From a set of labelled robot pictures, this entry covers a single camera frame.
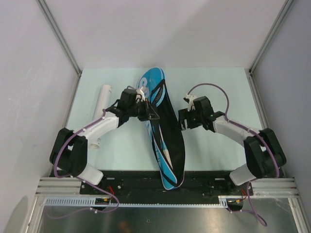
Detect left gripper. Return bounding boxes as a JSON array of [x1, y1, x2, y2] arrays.
[[128, 98, 159, 122]]

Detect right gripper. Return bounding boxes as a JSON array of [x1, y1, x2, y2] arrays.
[[176, 107, 203, 131]]

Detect blue racket bag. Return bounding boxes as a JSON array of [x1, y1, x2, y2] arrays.
[[137, 67, 186, 190]]

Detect white shuttlecock tube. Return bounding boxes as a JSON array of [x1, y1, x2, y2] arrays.
[[93, 84, 112, 120]]

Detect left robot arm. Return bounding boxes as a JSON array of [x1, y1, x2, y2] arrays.
[[50, 86, 159, 194]]

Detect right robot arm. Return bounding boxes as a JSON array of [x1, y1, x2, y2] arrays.
[[178, 94, 287, 195]]

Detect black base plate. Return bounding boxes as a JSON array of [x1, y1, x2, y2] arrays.
[[49, 169, 287, 204]]

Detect aluminium frame rail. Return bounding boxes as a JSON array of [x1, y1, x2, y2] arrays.
[[36, 177, 298, 208]]

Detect left aluminium corner post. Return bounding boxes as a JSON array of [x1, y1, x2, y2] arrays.
[[36, 0, 82, 77]]

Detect aluminium corner post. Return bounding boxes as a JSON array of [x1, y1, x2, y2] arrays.
[[249, 0, 296, 73], [36, 0, 82, 77]]

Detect right aluminium corner post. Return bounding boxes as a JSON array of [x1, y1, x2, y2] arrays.
[[249, 0, 296, 73]]

